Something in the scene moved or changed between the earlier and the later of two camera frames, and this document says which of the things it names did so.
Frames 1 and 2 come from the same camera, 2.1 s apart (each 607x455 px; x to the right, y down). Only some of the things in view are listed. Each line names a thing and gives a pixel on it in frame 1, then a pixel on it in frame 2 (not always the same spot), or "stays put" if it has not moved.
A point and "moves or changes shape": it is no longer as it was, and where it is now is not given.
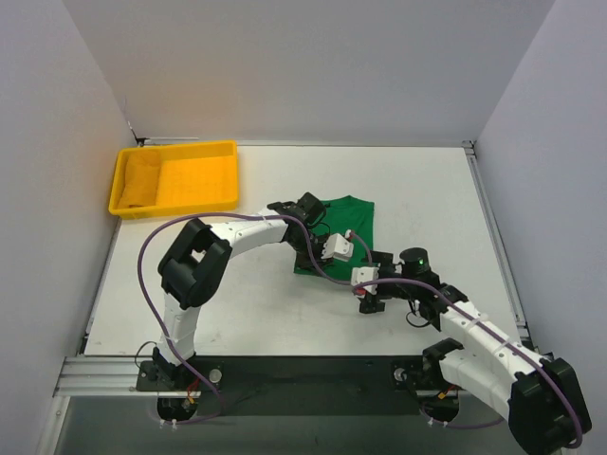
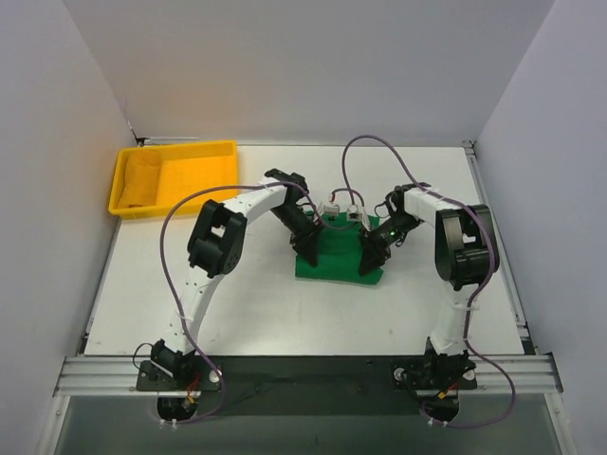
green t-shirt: x=348 y=240 moves or changes shape
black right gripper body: x=373 y=298 to x=375 y=242
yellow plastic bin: x=174 y=178 stays put
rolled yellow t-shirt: x=141 y=178 stays put
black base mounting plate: x=295 y=385 stays put
